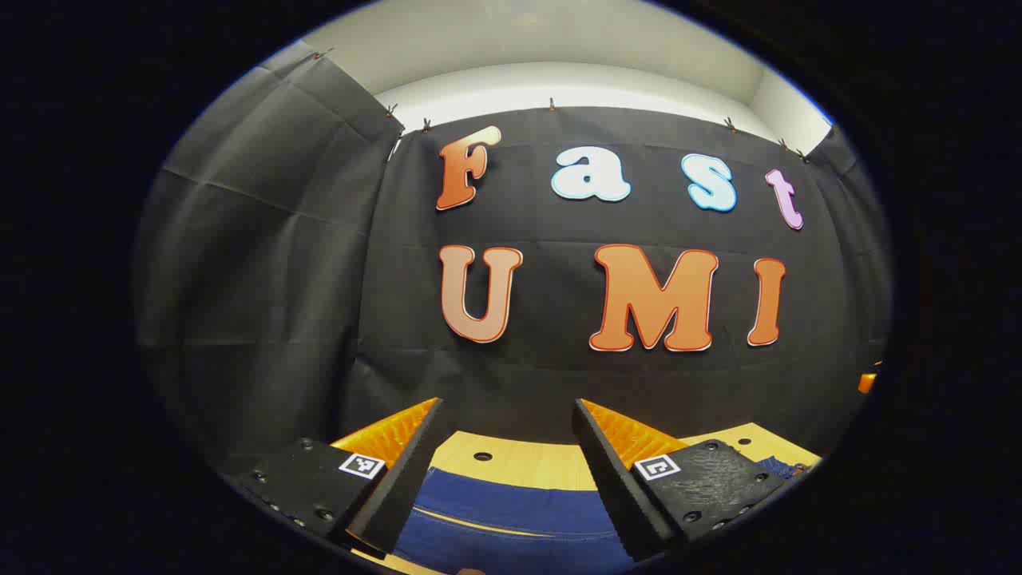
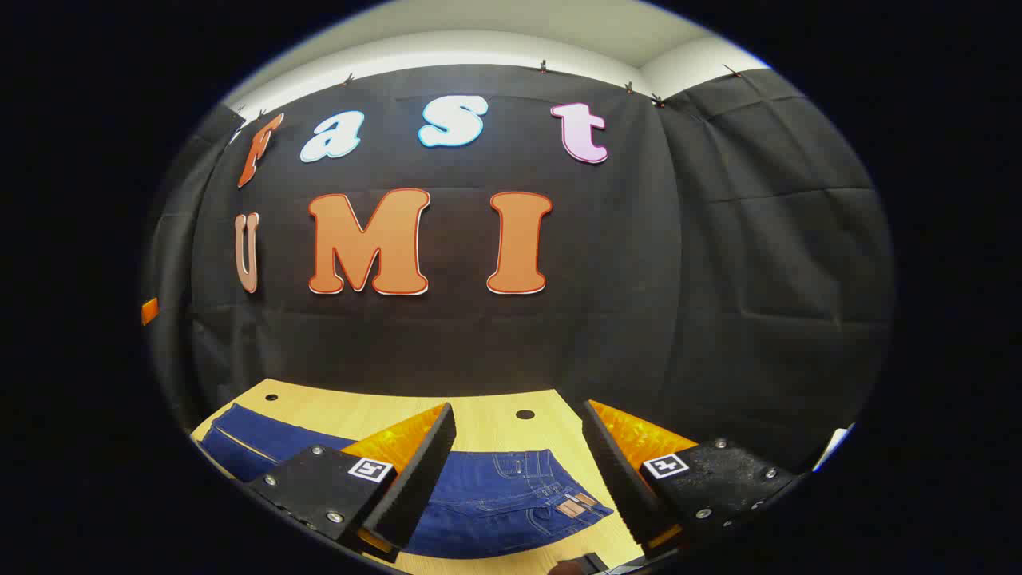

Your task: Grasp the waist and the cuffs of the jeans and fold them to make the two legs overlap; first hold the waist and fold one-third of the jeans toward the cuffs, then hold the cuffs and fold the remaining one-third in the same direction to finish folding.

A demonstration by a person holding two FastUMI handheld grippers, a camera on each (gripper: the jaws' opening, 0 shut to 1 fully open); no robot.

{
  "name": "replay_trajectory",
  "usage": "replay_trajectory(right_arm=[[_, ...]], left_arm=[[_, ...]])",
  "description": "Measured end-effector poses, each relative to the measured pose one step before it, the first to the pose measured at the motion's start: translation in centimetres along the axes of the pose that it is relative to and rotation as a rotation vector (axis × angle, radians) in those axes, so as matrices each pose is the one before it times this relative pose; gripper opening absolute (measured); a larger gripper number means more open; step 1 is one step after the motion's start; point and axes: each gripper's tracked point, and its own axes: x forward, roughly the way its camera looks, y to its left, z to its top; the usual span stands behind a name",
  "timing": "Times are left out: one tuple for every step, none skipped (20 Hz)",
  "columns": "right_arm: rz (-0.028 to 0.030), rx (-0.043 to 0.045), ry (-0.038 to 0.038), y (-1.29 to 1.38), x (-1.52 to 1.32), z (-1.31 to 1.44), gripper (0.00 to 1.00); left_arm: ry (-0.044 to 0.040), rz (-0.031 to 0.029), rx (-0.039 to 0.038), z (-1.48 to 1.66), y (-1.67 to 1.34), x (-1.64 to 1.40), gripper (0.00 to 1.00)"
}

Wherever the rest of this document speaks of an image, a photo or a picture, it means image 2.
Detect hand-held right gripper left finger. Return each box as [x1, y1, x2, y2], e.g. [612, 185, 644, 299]
[244, 402, 458, 564]

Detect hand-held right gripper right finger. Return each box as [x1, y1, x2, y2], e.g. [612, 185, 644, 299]
[580, 399, 803, 560]

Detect blue jeans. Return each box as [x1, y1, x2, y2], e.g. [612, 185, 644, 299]
[196, 403, 616, 560]

